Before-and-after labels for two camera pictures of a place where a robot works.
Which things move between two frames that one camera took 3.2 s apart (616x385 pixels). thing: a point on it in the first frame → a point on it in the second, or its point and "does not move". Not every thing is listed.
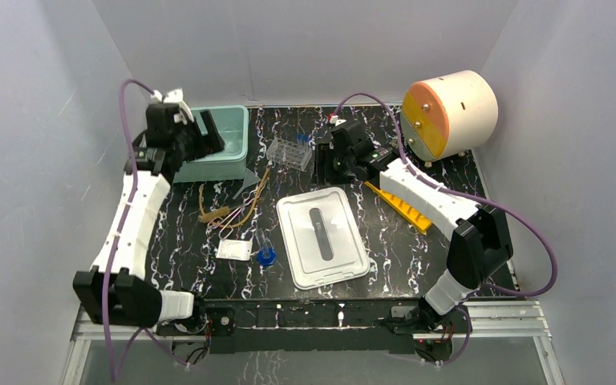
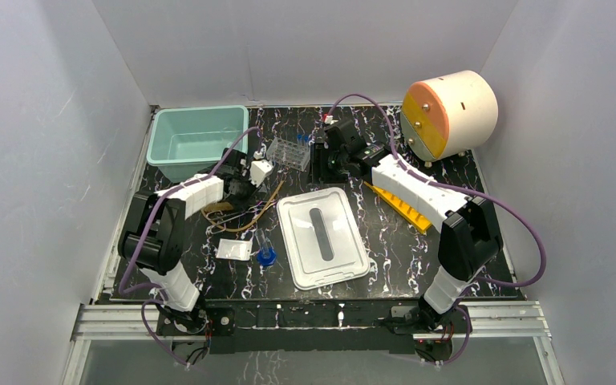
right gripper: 323,155 does not move
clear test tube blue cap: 299,138 does not move
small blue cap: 267,255 does not move
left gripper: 200,137 → 238,188
